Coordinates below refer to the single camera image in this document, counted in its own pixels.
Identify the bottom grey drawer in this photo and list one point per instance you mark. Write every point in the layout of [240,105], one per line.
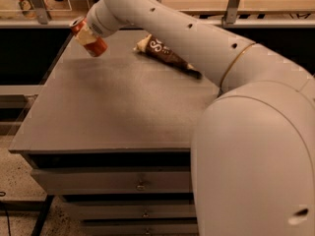
[141,227]

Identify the grey drawer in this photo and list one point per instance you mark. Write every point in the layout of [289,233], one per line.
[129,210]
[141,227]
[101,181]

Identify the grey metal railing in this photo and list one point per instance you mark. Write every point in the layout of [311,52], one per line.
[54,12]

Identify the brown and white chip bag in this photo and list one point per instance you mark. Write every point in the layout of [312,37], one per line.
[154,48]

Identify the middle grey drawer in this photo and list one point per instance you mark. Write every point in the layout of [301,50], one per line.
[129,210]

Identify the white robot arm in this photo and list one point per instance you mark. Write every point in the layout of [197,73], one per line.
[253,150]

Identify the black floor frame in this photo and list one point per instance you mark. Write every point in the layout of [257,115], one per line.
[17,207]

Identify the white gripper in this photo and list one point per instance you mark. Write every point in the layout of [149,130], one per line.
[95,26]

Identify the top grey drawer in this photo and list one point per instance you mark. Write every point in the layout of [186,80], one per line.
[101,181]

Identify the red coke can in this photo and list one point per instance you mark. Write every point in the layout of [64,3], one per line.
[94,49]

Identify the grey drawer cabinet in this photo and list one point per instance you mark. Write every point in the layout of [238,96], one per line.
[120,110]

